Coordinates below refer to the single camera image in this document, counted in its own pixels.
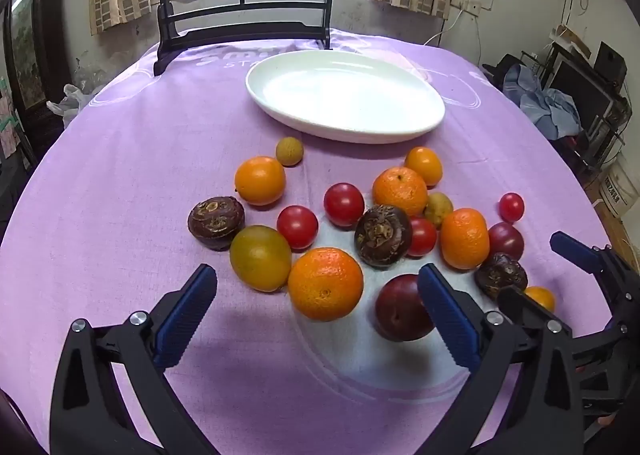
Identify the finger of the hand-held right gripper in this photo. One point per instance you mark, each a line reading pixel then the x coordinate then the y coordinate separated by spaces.
pixel 575 250
pixel 520 307

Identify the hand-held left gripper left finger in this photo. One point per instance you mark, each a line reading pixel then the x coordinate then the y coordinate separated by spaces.
pixel 185 315

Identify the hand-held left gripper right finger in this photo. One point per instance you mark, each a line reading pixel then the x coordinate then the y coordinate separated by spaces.
pixel 450 315

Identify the small dark brown water chestnut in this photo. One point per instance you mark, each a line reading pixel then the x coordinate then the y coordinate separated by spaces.
pixel 500 276

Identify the dark red small plum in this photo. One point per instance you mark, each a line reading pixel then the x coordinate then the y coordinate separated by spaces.
pixel 507 240

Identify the small red cherry tomato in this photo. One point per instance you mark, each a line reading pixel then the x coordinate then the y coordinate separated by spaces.
pixel 511 207

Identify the yellow-green tomato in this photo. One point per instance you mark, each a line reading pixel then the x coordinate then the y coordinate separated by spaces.
pixel 260 258

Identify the smooth orange tomato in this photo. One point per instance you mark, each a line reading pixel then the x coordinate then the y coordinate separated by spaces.
pixel 423 165
pixel 260 181

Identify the white oval plate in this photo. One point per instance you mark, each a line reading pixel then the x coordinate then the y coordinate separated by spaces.
pixel 340 95

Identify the small orange fruit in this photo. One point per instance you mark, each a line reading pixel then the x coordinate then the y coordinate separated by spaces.
pixel 541 297

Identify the small tan longan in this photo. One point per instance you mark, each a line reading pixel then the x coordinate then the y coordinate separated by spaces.
pixel 289 151
pixel 440 207

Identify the large orange mandarin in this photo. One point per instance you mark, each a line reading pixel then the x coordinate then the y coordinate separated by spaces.
pixel 325 283

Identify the blue cloth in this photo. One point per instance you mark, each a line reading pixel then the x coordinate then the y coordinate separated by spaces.
pixel 550 110

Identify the black monitor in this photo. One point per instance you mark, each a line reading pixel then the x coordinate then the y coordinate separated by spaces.
pixel 580 90

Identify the purple printed tablecloth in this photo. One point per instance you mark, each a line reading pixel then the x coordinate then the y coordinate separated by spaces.
pixel 150 135

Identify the black speaker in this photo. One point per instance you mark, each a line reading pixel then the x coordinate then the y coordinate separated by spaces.
pixel 610 60

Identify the black chair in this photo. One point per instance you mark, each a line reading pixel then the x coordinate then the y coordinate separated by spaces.
pixel 500 67

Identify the white plastic bag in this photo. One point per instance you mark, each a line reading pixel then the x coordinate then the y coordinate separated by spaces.
pixel 70 102

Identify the dark wooden cabinet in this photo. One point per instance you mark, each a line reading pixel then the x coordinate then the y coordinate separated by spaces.
pixel 30 50

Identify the white wall outlet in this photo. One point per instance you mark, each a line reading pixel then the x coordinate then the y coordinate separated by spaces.
pixel 465 2

